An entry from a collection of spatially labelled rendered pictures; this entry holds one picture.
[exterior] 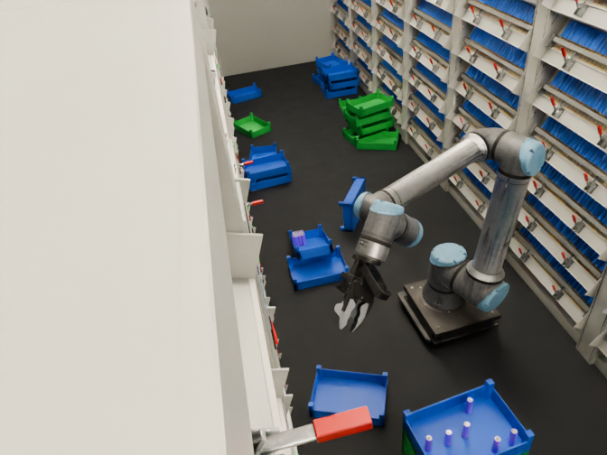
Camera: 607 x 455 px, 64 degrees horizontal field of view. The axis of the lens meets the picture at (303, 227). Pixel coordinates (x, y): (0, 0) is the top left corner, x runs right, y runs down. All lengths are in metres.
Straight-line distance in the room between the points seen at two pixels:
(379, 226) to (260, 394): 1.02
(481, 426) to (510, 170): 0.84
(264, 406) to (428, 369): 1.92
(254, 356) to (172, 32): 0.25
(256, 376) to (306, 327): 2.04
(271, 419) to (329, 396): 1.81
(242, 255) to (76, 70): 0.27
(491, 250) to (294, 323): 1.01
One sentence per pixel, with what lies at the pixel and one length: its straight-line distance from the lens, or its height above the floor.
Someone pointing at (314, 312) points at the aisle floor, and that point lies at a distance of 2.47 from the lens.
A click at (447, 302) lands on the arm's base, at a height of 0.18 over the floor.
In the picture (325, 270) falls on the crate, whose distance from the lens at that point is 2.68.
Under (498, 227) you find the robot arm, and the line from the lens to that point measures 1.94.
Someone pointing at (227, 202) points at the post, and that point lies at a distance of 0.41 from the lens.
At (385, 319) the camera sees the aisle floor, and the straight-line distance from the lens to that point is 2.43.
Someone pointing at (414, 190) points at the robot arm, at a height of 0.92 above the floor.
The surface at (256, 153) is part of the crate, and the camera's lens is 3.88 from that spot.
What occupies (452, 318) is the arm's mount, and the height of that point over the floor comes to 0.13.
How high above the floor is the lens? 1.81
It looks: 37 degrees down
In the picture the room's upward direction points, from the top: 7 degrees counter-clockwise
